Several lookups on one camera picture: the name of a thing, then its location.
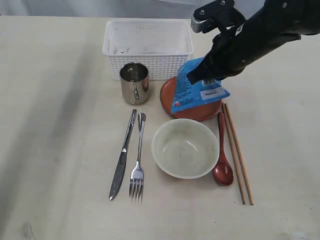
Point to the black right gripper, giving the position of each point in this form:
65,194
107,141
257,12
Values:
234,51

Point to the blue snack packet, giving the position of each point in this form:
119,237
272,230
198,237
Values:
187,95

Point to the small dark red dish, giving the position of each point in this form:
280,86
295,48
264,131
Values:
199,113

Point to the shiny steel cup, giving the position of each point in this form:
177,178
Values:
134,80

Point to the cream ceramic bowl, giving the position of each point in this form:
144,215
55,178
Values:
185,149

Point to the brown wooden chopstick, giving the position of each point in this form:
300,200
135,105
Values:
239,153
234,155

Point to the dark red wooden spoon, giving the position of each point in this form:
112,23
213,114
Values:
222,171

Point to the steel table fork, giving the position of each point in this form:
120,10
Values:
136,182

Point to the steel table knife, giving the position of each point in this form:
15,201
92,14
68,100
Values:
121,164

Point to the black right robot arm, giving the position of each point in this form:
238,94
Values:
295,16

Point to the white perforated plastic basket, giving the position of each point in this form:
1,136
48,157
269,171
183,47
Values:
162,45

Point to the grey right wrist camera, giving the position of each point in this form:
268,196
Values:
219,14

